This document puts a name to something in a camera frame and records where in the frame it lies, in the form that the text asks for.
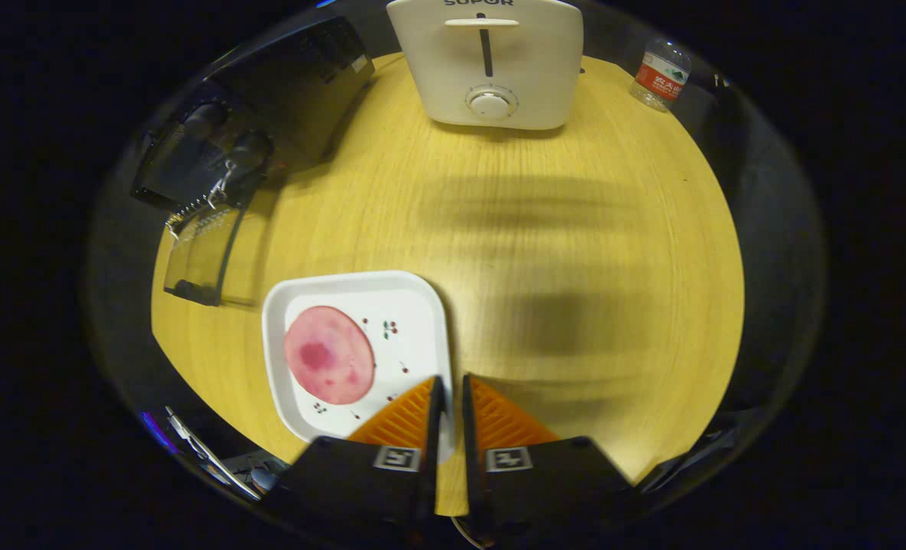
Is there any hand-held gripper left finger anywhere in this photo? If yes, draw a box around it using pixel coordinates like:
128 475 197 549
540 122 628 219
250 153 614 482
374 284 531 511
266 376 446 535

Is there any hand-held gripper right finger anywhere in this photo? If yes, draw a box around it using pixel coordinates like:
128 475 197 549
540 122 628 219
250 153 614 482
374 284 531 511
462 374 637 539

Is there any pink ham slice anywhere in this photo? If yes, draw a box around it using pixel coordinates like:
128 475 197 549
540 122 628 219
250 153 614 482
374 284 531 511
283 306 376 406

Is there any white square plate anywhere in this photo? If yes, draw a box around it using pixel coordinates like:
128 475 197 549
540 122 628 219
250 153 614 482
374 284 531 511
262 271 454 463

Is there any black toaster oven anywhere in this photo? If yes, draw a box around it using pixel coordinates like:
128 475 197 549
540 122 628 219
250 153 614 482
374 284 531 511
131 15 377 306

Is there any white toaster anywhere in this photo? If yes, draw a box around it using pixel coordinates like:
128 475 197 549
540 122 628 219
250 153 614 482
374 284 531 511
387 0 584 131

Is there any clear bottle with red label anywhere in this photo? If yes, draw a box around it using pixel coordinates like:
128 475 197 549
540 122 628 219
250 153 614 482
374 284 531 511
630 38 692 113

